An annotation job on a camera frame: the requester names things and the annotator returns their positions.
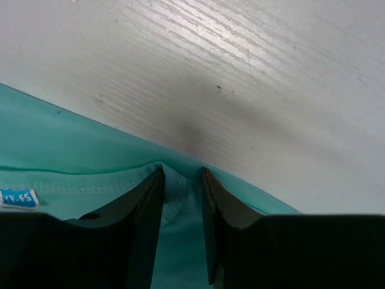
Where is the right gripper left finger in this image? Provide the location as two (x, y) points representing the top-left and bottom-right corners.
(67, 169), (165, 288)

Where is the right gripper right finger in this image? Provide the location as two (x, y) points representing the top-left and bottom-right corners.
(202, 167), (263, 288)

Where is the teal green t-shirt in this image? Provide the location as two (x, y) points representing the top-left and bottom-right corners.
(0, 83), (301, 289)

